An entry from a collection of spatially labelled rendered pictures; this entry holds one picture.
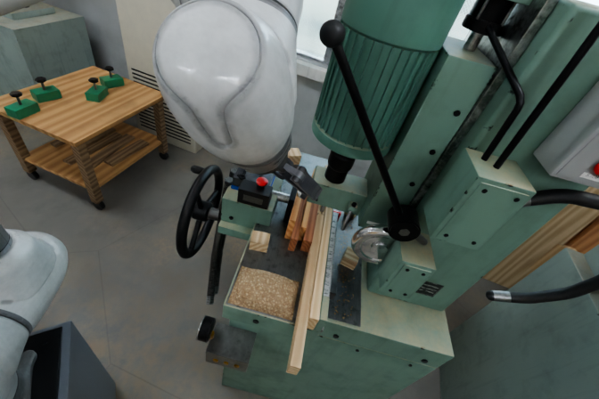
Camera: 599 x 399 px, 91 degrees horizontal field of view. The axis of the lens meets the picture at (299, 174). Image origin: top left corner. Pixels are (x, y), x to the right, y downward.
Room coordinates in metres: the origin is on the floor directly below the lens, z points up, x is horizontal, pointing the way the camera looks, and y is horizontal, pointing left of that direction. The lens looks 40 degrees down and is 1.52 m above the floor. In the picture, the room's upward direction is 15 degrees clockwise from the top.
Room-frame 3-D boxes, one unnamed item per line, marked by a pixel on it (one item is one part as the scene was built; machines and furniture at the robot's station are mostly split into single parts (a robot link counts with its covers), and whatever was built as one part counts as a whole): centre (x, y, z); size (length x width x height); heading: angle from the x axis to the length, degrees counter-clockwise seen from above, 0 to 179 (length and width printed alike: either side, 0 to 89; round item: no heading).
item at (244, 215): (0.57, 0.11, 0.91); 0.15 x 0.14 x 0.09; 0
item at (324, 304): (0.57, -0.12, 0.93); 0.60 x 0.02 x 0.06; 0
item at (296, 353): (0.48, -0.08, 0.92); 0.60 x 0.02 x 0.04; 0
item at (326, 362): (0.57, -0.21, 0.36); 0.58 x 0.45 x 0.71; 90
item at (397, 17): (0.56, -0.08, 1.35); 0.18 x 0.18 x 0.31
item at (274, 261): (0.57, 0.02, 0.87); 0.61 x 0.30 x 0.06; 0
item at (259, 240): (0.44, 0.05, 0.92); 0.04 x 0.04 x 0.03; 5
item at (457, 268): (0.57, -0.38, 1.16); 0.22 x 0.22 x 0.72; 0
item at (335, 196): (0.56, -0.10, 1.03); 0.14 x 0.07 x 0.09; 90
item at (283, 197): (0.57, 0.03, 0.95); 0.09 x 0.07 x 0.09; 0
